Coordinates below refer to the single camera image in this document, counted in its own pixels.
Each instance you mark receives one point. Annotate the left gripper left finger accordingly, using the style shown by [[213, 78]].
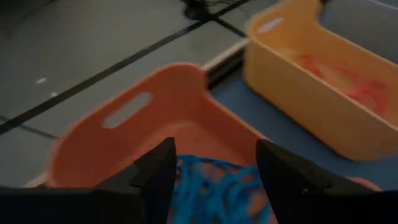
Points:
[[155, 186]]

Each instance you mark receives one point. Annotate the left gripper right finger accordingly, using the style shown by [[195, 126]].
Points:
[[286, 186]]

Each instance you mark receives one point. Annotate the orange rubber band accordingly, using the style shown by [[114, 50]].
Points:
[[373, 93], [311, 63]]

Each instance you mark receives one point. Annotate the orange plastic basket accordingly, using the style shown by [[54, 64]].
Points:
[[174, 109]]

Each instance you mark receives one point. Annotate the yellow plastic basket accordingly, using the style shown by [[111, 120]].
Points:
[[295, 102]]

